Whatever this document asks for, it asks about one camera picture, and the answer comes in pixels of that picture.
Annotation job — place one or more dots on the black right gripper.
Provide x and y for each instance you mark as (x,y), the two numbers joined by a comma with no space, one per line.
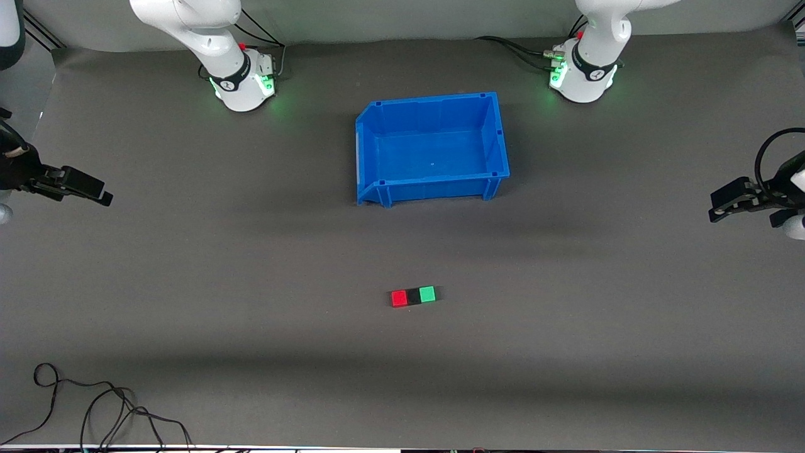
(17,171)

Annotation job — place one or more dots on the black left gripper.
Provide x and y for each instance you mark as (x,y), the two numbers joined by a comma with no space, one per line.
(772,189)

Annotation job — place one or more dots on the small green cube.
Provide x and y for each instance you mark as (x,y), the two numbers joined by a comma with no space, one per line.
(427,294)

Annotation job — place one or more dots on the small red cube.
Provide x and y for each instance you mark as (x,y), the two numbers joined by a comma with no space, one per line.
(399,298)

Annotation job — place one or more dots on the small black cube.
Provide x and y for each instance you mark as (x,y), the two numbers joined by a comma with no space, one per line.
(413,297)

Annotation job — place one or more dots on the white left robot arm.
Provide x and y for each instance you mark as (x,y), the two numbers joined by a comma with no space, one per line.
(594,50)

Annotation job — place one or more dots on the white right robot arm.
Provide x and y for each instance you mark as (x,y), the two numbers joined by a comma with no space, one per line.
(207,38)

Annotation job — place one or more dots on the blue plastic storage bin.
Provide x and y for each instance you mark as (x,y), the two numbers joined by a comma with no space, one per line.
(434,148)

